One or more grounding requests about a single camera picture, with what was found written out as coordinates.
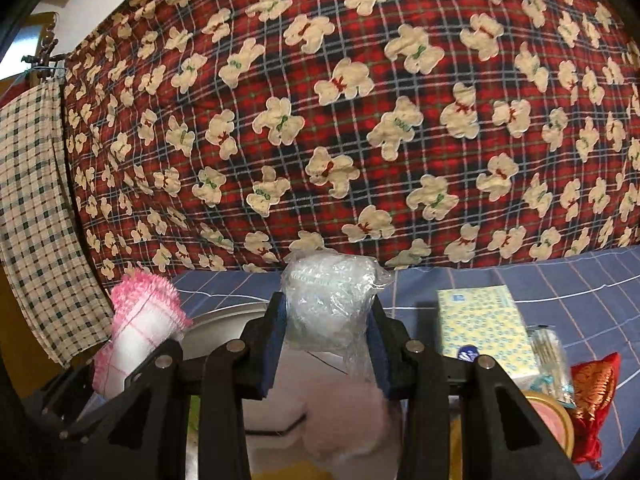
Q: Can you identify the cotton swab packet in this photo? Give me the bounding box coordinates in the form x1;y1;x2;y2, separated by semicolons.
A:
525;325;576;406

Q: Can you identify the pale pink fluffy cloth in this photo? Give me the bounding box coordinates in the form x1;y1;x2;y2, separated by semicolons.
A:
300;375;406;471

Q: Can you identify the clear plastic bag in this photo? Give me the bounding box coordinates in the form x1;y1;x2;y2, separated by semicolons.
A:
280;254;396;378

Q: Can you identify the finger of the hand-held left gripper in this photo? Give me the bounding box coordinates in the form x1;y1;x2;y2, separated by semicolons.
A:
30;362;108;433

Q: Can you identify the red plaid bear blanket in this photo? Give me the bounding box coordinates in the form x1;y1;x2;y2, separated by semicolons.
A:
60;0;640;273

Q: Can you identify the pink frilled white cloth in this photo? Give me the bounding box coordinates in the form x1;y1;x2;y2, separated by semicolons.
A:
92;267;193;398

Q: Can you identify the blue checked bed sheet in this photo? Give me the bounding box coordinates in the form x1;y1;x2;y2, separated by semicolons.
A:
170;245;640;480

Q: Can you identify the yellow blue tissue box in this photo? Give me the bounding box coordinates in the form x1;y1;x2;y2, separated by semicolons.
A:
436;285;541;381

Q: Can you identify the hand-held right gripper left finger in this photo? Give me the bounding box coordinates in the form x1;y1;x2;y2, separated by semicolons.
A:
65;290;289;480

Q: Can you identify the red gold fabric pouch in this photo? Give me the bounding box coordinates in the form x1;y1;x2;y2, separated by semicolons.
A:
567;352;623;471

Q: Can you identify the cream green checked cloth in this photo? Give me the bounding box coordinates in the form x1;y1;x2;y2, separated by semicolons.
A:
0;77;116;366

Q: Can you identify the round yellow tin lid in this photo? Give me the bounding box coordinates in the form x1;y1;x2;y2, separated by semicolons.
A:
447;392;576;480

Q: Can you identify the round silver metal tin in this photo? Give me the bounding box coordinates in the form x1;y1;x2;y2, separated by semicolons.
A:
182;302;451;480

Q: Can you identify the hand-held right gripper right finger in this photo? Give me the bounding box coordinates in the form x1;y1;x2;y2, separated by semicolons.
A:
367;297;583;480

